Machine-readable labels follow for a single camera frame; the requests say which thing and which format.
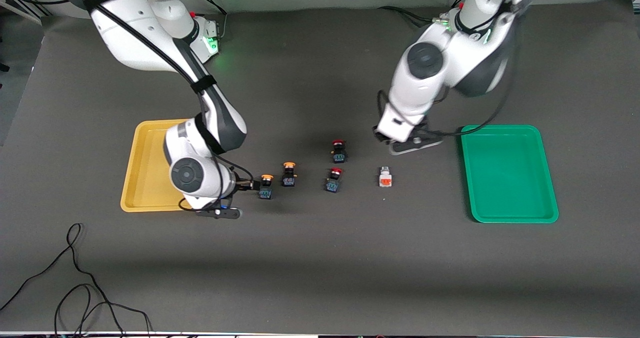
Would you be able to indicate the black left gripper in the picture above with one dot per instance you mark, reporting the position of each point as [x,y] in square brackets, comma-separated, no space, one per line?
[379,136]

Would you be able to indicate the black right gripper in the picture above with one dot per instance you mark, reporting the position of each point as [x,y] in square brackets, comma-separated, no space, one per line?
[246,185]

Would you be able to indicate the yellow push button switch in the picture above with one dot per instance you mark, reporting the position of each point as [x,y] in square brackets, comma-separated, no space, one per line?
[289,176]
[267,190]

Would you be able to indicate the orange white button switch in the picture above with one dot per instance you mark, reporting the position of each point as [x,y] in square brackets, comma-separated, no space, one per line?
[385,178]

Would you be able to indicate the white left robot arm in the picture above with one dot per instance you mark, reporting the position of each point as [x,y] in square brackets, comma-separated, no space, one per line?
[425,92]

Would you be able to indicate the dark grey table cloth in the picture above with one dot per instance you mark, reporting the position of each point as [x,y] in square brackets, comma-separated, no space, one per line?
[320,268]

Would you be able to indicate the yellow plastic tray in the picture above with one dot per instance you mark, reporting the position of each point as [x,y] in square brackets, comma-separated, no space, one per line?
[145,178]

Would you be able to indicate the green plastic tray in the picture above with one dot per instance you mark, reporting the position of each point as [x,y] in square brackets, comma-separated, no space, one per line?
[507,175]

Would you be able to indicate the red push button switch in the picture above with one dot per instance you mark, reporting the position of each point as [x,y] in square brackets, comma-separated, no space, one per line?
[338,152]
[333,182]

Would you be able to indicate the aluminium frame rail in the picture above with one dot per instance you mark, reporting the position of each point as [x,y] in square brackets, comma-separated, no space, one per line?
[20,0]

